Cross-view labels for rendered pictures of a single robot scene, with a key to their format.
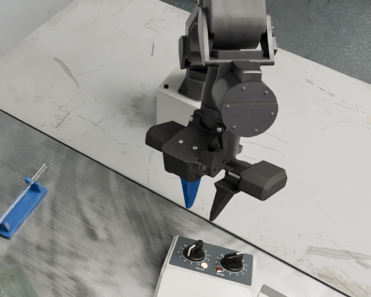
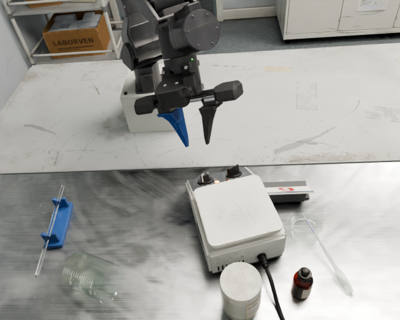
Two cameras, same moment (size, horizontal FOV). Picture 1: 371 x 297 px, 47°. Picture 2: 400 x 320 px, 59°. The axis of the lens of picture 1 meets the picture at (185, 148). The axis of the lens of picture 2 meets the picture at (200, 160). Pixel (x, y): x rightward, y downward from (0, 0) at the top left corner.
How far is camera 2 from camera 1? 0.21 m
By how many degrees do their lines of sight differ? 14
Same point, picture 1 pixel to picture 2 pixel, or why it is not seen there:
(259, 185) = (229, 89)
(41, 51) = (11, 126)
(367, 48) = not seen: hidden behind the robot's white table
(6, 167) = (30, 206)
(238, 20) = not seen: outside the picture
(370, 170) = (284, 94)
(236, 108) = (193, 30)
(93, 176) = (102, 180)
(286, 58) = not seen: hidden behind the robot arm
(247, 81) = (192, 10)
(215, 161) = (195, 80)
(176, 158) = (168, 92)
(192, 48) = (136, 46)
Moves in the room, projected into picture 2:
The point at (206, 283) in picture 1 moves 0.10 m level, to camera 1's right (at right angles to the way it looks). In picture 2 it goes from (226, 184) to (276, 164)
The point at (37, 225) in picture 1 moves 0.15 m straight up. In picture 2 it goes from (79, 228) to (49, 176)
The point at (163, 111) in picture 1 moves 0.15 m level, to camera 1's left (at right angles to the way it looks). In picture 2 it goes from (131, 114) to (66, 135)
